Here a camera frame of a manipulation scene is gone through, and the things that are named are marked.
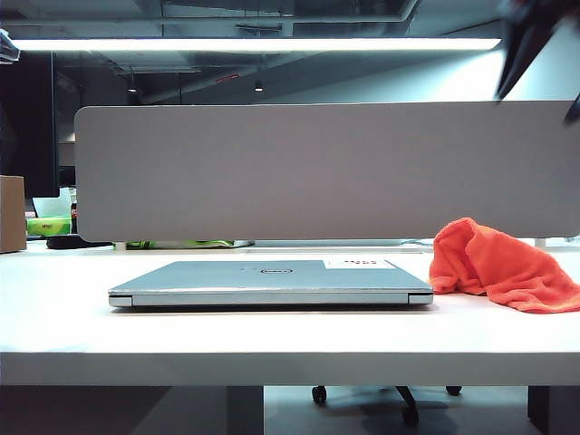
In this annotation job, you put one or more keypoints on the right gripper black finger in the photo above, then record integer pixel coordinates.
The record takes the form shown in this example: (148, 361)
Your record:
(525, 41)
(573, 109)

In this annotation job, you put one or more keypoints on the orange microfibre rag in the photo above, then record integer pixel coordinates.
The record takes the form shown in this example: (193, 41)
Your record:
(503, 272)

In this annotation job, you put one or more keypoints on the silver closed laptop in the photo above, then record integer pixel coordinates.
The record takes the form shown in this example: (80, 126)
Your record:
(272, 285)

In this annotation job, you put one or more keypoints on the grey desk divider panel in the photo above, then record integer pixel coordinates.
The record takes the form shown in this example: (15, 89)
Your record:
(317, 172)

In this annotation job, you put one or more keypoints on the white label with red print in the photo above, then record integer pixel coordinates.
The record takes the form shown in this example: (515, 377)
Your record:
(358, 263)

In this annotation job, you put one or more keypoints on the long ceiling light strip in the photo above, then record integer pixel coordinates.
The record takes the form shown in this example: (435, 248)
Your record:
(254, 44)

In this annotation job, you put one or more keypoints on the dark table leg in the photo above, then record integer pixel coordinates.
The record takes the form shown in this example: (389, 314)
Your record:
(553, 410)

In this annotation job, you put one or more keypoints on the black office chair base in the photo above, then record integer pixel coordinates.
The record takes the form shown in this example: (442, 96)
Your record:
(408, 401)

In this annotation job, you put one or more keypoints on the grey table leg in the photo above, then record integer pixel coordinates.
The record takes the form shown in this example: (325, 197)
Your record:
(244, 410)

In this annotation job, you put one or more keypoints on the dark cola bottle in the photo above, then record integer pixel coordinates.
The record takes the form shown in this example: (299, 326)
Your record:
(74, 217)

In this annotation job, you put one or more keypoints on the black flat pad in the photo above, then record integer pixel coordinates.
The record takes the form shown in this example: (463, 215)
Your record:
(72, 242)

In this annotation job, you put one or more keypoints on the white tissue sheet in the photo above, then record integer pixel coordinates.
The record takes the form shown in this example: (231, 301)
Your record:
(52, 204)

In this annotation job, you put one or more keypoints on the black computer monitor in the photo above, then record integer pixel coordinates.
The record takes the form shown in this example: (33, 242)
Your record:
(27, 136)

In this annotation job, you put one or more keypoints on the green tissue box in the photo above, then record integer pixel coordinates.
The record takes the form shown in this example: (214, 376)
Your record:
(47, 225)

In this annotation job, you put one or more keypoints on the pale grey plastic wrap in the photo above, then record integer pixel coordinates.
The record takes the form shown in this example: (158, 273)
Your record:
(9, 45)

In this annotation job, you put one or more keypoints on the brown cardboard box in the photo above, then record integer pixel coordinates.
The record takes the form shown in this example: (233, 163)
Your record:
(11, 213)

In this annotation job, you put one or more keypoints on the white divider bracket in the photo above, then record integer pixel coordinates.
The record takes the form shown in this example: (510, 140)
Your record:
(540, 242)
(119, 246)

